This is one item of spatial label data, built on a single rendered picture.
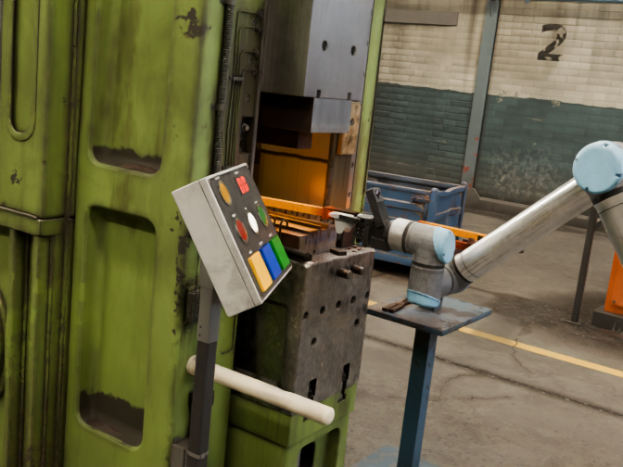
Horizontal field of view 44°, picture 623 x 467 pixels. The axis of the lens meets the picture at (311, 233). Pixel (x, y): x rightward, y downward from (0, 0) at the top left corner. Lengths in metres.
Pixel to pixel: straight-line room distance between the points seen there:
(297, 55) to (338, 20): 0.17
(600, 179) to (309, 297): 0.84
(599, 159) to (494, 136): 8.20
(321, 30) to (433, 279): 0.73
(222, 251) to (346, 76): 0.86
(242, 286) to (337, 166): 1.05
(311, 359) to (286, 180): 0.66
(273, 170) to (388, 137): 8.08
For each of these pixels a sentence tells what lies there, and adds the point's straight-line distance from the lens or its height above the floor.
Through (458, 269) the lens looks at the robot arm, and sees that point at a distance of 2.19.
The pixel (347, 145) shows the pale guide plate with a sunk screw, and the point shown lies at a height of 1.21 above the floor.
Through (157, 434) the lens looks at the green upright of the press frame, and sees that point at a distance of 2.24.
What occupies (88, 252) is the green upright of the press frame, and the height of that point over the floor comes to 0.86.
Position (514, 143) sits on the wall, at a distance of 9.94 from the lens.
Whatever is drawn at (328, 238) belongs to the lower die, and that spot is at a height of 0.96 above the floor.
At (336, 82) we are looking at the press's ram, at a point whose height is 1.41.
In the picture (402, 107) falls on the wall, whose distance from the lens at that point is 10.60.
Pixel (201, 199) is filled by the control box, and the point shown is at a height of 1.16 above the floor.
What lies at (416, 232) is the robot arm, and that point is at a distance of 2.09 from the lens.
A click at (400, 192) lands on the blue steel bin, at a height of 0.65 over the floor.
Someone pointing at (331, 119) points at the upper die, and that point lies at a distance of 2.22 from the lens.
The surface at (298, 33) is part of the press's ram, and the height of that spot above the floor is 1.53.
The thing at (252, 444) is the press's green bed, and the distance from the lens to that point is 2.41.
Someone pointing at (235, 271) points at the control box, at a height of 1.02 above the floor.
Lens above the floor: 1.41
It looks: 11 degrees down
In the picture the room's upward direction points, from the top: 6 degrees clockwise
